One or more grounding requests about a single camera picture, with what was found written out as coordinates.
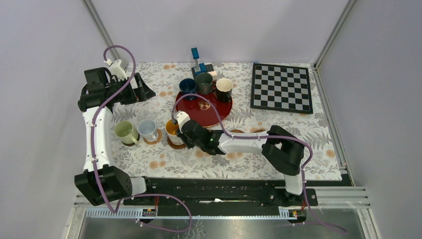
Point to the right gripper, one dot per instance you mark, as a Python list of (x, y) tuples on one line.
[(182, 137)]

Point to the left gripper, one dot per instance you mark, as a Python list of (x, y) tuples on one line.
[(142, 93)]

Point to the patterned mug orange inside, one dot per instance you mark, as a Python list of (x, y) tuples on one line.
[(171, 129)]

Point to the light wooden coaster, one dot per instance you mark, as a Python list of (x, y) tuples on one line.
[(156, 141)]

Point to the light blue mug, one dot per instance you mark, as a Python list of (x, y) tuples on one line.
[(148, 130)]

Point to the light green mug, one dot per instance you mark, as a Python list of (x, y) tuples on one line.
[(125, 128)]

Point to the dark brown wooden coaster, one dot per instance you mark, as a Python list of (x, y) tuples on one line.
[(131, 140)]

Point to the black mug cream inside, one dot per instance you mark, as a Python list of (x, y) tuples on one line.
[(223, 90)]

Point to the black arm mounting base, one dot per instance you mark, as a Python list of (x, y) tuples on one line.
[(212, 197)]

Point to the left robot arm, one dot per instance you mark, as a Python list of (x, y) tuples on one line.
[(98, 96)]

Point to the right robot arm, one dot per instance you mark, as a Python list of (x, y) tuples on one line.
[(280, 148)]

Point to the red round tray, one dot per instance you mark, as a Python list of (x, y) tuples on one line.
[(202, 112)]

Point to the dark blue mug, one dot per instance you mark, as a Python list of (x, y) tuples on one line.
[(188, 86)]

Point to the floral tablecloth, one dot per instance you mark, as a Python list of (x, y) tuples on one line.
[(161, 160)]

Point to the dark green mug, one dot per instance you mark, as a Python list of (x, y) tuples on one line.
[(204, 83)]

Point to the blue and black block toy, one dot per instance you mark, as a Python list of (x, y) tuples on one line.
[(201, 67)]

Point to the black and white chessboard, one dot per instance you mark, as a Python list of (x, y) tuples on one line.
[(281, 88)]

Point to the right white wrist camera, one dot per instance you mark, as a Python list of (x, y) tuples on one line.
[(181, 118)]

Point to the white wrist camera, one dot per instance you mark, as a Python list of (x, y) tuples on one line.
[(117, 68), (181, 118)]

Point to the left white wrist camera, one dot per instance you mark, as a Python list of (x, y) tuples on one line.
[(117, 68)]

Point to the aluminium rail frame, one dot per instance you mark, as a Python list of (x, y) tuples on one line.
[(347, 207)]

